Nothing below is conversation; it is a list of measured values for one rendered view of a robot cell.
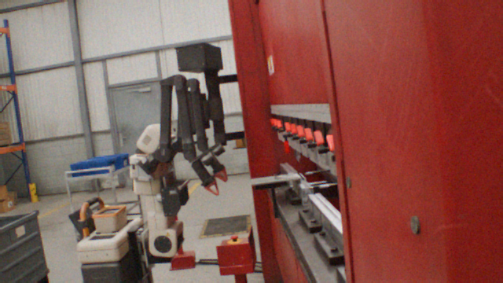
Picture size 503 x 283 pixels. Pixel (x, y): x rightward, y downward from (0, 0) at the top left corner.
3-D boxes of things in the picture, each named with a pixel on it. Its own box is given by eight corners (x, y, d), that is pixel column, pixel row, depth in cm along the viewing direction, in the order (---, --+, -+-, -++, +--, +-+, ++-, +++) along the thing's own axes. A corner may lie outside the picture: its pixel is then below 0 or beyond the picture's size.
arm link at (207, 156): (186, 152, 244) (183, 154, 235) (204, 140, 243) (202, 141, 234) (200, 171, 244) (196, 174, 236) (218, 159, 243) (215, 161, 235)
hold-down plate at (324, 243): (313, 240, 179) (313, 233, 179) (327, 238, 179) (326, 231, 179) (330, 266, 149) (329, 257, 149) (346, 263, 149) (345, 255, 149)
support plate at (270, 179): (249, 181, 272) (249, 179, 272) (294, 174, 273) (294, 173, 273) (251, 185, 254) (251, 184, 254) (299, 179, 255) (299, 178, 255)
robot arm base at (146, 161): (143, 160, 247) (136, 163, 235) (152, 149, 246) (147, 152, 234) (154, 171, 247) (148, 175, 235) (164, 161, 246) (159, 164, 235)
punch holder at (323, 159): (318, 165, 173) (313, 120, 171) (340, 162, 173) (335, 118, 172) (326, 170, 158) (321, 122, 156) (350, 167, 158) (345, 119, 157)
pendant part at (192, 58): (207, 147, 415) (195, 52, 409) (233, 144, 410) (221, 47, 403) (188, 154, 366) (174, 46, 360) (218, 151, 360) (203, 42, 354)
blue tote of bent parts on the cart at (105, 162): (82, 174, 568) (81, 160, 566) (119, 170, 564) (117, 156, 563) (71, 179, 532) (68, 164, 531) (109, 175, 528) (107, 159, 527)
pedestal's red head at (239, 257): (225, 262, 233) (220, 228, 231) (257, 259, 231) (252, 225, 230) (220, 276, 213) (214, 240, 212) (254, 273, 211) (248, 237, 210)
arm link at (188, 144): (176, 77, 242) (171, 76, 231) (186, 75, 241) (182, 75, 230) (187, 159, 245) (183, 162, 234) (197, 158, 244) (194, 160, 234)
